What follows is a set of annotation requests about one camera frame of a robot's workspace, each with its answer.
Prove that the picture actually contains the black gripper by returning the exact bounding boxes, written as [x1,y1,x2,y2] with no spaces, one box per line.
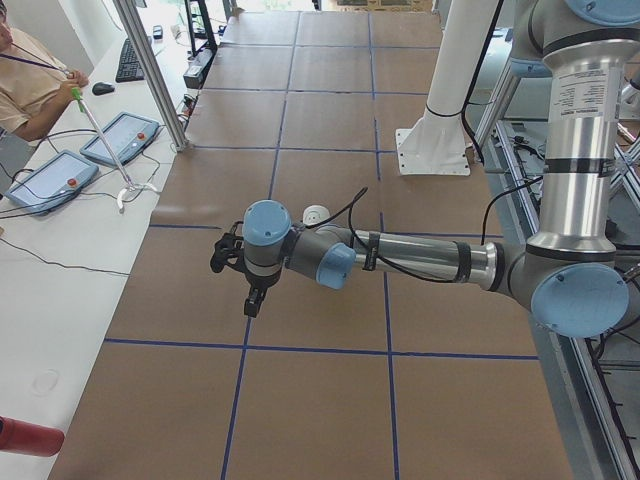
[243,268,280,318]

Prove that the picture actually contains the white smiley face mug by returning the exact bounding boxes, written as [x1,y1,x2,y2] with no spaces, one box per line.
[302,205,330,226]

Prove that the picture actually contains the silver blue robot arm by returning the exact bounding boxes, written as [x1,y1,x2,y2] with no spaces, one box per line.
[236,1,639,338]

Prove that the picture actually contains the far teach pendant tablet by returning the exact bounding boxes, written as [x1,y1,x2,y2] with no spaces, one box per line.
[80,112,160,167]

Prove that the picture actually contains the teach pendant tablet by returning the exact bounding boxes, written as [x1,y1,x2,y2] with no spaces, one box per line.
[5,150,99,215]
[80,112,160,167]

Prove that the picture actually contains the near teach pendant tablet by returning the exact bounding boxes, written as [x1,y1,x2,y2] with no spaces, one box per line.
[5,150,99,215]

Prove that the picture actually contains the black computer mouse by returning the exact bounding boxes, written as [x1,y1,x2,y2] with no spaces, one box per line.
[92,82,115,96]

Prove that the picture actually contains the black computer keyboard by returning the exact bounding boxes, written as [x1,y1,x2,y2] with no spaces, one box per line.
[115,38,145,83]

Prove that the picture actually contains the stick with white hook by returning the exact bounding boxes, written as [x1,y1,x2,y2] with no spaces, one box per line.
[71,87,159,213]

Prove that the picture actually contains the red cylinder bottle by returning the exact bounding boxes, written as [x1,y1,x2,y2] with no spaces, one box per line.
[1,417,65,457]

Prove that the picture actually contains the person in beige shirt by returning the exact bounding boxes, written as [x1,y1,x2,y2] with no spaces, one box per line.
[1,5,89,142]

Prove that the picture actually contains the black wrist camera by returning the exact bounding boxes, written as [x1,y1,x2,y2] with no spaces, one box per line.
[210,220,246,273]

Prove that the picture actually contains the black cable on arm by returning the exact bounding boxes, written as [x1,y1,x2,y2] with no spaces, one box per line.
[304,187,461,285]

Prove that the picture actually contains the white pedestal column with base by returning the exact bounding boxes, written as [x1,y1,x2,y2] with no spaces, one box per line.
[396,0,502,176]

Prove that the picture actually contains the aluminium frame post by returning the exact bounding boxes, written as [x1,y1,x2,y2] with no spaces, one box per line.
[113,0,189,152]

